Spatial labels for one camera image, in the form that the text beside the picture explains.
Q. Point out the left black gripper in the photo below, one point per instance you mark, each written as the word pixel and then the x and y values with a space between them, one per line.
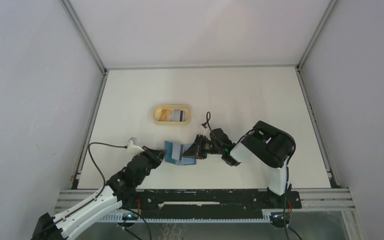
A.
pixel 156 156

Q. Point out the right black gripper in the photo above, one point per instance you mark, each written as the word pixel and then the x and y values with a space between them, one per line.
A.
pixel 196 148

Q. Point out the blue leather card holder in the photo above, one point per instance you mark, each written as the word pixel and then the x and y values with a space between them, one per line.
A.
pixel 168 156

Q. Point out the grey card black stripe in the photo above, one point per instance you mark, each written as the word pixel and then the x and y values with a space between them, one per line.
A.
pixel 177 151

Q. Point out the white card black stripe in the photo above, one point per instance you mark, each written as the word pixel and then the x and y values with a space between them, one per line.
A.
pixel 178 115

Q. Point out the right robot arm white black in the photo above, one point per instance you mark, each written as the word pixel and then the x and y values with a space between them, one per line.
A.
pixel 267 143

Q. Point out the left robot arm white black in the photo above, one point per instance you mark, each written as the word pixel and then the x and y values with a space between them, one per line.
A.
pixel 117 190

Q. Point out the beige oval tray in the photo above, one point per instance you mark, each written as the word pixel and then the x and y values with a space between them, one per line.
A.
pixel 157 112

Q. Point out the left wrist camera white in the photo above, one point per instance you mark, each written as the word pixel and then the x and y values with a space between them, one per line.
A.
pixel 132 146

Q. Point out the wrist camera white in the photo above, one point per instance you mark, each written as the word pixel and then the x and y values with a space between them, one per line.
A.
pixel 205 130
pixel 132 146

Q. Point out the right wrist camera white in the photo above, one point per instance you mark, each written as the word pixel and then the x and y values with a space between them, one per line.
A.
pixel 205 130

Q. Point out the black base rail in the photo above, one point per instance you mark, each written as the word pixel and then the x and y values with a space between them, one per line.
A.
pixel 210 204

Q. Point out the aluminium table frame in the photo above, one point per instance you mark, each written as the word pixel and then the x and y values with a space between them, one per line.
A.
pixel 334 199

